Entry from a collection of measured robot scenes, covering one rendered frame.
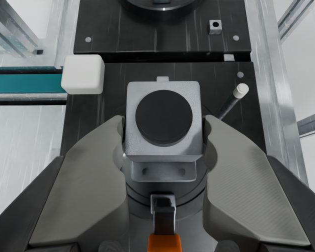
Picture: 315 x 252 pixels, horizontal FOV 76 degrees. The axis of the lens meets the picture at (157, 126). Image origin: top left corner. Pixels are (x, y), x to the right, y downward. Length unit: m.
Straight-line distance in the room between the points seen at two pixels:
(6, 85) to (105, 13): 0.17
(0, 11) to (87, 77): 0.11
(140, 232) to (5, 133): 0.25
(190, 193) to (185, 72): 0.15
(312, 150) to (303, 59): 0.18
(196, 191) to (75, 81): 0.18
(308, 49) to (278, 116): 0.24
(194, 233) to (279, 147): 0.15
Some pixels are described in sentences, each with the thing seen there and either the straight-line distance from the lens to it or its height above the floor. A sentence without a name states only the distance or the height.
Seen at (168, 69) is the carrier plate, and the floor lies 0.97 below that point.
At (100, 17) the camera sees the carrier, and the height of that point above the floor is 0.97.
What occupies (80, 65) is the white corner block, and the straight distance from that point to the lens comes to 0.27.
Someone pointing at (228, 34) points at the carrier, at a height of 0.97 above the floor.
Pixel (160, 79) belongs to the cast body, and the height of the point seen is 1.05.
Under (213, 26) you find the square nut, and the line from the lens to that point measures 0.31.
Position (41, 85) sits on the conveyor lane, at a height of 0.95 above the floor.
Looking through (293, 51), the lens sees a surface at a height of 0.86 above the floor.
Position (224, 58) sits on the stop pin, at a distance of 0.30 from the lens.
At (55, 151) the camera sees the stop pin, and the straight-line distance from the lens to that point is 0.27.
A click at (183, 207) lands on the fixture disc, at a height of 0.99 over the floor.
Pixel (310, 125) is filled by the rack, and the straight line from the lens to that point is 0.33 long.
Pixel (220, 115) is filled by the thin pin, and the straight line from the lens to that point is 0.19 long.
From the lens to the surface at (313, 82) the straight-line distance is 0.48.
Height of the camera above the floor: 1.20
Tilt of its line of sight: 74 degrees down
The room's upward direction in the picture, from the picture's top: 3 degrees counter-clockwise
